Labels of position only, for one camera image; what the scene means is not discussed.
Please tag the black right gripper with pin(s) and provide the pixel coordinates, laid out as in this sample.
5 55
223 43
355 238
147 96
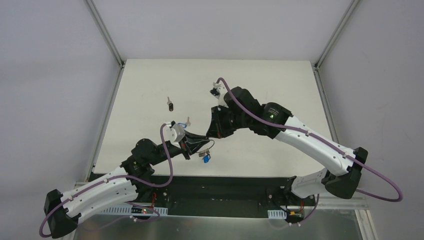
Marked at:
220 112

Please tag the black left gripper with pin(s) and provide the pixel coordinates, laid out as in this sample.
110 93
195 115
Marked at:
185 146

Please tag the silver metal binder keyring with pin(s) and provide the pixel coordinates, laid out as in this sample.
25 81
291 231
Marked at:
205 150

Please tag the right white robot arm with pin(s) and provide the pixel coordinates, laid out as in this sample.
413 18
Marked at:
340 176

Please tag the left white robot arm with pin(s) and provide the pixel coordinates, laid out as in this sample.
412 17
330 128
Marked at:
64 211

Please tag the key with black head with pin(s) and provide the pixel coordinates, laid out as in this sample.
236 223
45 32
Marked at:
170 105

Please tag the left white controller board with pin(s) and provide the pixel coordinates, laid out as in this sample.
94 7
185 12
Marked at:
127 210

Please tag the white controller board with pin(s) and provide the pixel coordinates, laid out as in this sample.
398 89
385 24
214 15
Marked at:
127 210
290 217

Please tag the right white controller board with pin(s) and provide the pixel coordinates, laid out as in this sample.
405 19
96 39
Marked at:
290 217

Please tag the key with blue frame tag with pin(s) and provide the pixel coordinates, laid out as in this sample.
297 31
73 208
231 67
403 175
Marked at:
185 124

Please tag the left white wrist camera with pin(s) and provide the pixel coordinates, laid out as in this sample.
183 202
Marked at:
175 132

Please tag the black metal base rail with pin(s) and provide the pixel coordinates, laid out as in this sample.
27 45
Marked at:
219 196

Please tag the right aluminium frame post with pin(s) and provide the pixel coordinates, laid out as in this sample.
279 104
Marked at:
342 24

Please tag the aluminium frame post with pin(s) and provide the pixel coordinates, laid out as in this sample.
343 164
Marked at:
342 24
101 26

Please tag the left aluminium frame post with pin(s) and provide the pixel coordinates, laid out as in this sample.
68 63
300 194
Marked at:
101 26

